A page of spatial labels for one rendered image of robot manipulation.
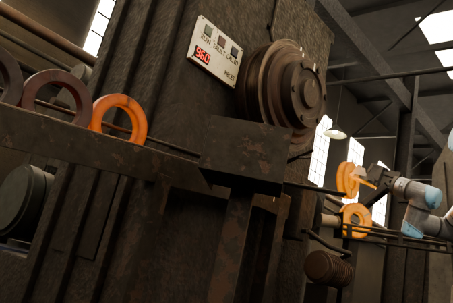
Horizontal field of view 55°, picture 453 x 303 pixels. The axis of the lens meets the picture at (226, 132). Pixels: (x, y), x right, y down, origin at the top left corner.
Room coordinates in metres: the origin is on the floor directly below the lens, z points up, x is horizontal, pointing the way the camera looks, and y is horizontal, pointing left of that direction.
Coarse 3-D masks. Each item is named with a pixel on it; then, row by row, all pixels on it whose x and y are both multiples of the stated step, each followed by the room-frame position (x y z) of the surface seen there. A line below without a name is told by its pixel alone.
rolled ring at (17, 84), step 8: (0, 48) 0.89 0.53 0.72; (0, 56) 0.90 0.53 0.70; (8, 56) 0.91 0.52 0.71; (0, 64) 0.91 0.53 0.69; (8, 64) 0.91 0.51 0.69; (16, 64) 0.93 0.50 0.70; (8, 72) 0.92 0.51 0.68; (16, 72) 0.93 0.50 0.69; (8, 80) 0.93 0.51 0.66; (16, 80) 0.93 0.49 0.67; (8, 88) 0.93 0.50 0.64; (16, 88) 0.94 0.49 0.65; (8, 96) 0.93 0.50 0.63; (16, 96) 0.94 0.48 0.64; (16, 104) 0.95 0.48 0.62
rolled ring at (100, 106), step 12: (108, 96) 1.10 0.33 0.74; (120, 96) 1.13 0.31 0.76; (96, 108) 1.09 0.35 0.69; (108, 108) 1.11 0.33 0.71; (132, 108) 1.16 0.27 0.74; (96, 120) 1.10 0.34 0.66; (132, 120) 1.20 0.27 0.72; (144, 120) 1.20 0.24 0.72; (132, 132) 1.21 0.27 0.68; (144, 132) 1.20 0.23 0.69
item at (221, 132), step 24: (216, 120) 1.00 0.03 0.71; (240, 120) 0.99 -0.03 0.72; (216, 144) 1.00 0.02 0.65; (240, 144) 0.99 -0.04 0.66; (264, 144) 0.98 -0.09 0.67; (288, 144) 0.97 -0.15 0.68; (216, 168) 1.00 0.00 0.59; (240, 168) 0.99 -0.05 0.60; (264, 168) 0.98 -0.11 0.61; (240, 192) 1.11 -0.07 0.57; (264, 192) 1.23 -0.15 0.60; (240, 216) 1.11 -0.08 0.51; (240, 240) 1.11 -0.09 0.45; (216, 264) 1.11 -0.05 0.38; (240, 264) 1.15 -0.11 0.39; (216, 288) 1.11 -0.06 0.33
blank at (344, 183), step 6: (342, 162) 1.67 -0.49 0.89; (348, 162) 1.65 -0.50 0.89; (342, 168) 1.63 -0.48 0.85; (348, 168) 1.65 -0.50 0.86; (354, 168) 1.69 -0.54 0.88; (336, 174) 1.65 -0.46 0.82; (342, 174) 1.63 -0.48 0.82; (348, 174) 1.65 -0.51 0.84; (336, 180) 1.65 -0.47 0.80; (342, 180) 1.63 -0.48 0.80; (348, 180) 1.65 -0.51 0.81; (354, 180) 1.70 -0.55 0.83; (342, 186) 1.64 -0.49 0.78; (348, 186) 1.66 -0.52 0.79; (354, 186) 1.70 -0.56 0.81; (348, 192) 1.66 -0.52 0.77; (354, 192) 1.70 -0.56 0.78; (348, 198) 1.68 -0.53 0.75
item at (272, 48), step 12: (264, 48) 1.55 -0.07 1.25; (276, 48) 1.54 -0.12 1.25; (300, 48) 1.65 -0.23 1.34; (264, 60) 1.50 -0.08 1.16; (252, 72) 1.52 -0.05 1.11; (264, 72) 1.51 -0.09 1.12; (252, 84) 1.52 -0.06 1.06; (252, 96) 1.53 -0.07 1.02; (252, 108) 1.55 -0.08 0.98; (264, 108) 1.54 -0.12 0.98; (252, 120) 1.59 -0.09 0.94; (264, 120) 1.55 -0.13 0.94; (300, 144) 1.74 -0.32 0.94
